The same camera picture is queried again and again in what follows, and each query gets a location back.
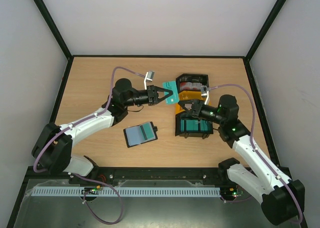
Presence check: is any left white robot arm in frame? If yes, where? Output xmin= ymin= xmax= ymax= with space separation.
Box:
xmin=31 ymin=78 xmax=173 ymax=177

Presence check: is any black bin with red cards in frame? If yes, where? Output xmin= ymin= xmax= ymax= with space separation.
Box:
xmin=175 ymin=73 xmax=209 ymax=93

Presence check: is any light blue cable duct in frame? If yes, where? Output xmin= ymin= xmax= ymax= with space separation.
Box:
xmin=31 ymin=186 xmax=221 ymax=198

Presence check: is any black bin with teal cards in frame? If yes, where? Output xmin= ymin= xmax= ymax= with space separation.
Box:
xmin=175 ymin=112 xmax=214 ymax=139

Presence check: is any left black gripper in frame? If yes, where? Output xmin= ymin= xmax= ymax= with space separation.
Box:
xmin=124 ymin=86 xmax=174 ymax=108

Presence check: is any red dotted card stack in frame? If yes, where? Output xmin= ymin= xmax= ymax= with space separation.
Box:
xmin=179 ymin=82 xmax=203 ymax=92

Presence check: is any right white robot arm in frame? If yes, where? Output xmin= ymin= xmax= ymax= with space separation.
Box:
xmin=178 ymin=94 xmax=305 ymax=226

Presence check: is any black leather card holder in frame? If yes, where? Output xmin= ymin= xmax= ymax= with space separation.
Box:
xmin=123 ymin=121 xmax=158 ymax=148

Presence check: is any teal card stack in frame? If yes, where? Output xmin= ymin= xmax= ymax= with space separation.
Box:
xmin=180 ymin=119 xmax=213 ymax=134

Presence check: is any yellow bin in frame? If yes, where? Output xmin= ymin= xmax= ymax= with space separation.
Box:
xmin=175 ymin=90 xmax=206 ymax=115

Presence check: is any black aluminium frame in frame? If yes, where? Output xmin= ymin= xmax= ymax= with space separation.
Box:
xmin=5 ymin=0 xmax=308 ymax=228

